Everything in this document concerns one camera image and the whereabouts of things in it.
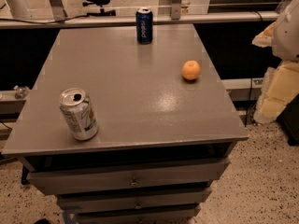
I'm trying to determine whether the grey drawer cabinet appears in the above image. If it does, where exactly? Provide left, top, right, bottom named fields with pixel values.
left=3, top=25, right=247, bottom=224

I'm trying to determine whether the crumpled clear wrapper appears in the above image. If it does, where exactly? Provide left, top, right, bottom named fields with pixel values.
left=13, top=85, right=30, bottom=99

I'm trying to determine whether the black cable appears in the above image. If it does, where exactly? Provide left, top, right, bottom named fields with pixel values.
left=0, top=13, right=90, bottom=25

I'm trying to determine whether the white green soda can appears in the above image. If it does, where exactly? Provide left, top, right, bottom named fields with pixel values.
left=59, top=88, right=98, bottom=141

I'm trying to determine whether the blue pepsi can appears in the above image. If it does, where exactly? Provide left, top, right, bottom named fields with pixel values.
left=135, top=7, right=153, bottom=45

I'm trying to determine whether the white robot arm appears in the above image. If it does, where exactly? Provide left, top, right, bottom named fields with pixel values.
left=272, top=0, right=299, bottom=62

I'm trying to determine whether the grey metal rail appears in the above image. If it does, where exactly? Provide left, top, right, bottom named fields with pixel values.
left=0, top=11, right=278, bottom=29

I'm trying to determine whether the orange fruit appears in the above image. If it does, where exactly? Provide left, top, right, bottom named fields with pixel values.
left=181, top=61, right=201, bottom=80

